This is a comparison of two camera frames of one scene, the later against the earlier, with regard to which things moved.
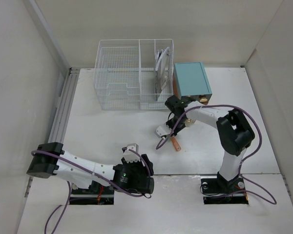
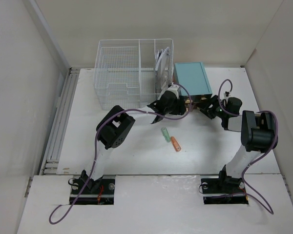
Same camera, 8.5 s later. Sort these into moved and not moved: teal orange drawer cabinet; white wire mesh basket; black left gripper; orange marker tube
Moved: black left gripper
Not moved: orange marker tube; teal orange drawer cabinet; white wire mesh basket
